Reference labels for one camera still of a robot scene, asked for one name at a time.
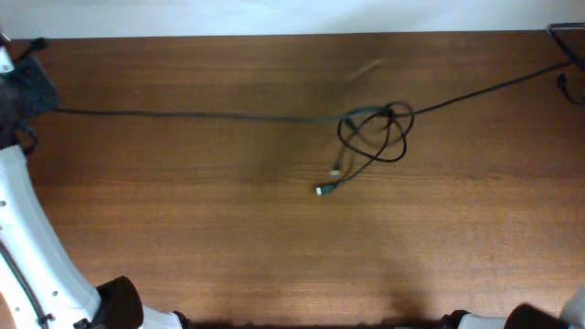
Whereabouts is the thin black usb cable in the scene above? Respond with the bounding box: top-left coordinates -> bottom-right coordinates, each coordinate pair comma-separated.
329,59 -> 572,178

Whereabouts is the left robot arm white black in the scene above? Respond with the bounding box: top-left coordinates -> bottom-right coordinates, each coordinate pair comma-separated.
1,37 -> 191,329

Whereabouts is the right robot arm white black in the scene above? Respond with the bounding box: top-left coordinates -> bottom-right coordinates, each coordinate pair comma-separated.
437,285 -> 584,329

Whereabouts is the black cable gold plug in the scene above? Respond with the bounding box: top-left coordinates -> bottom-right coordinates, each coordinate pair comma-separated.
314,101 -> 417,196

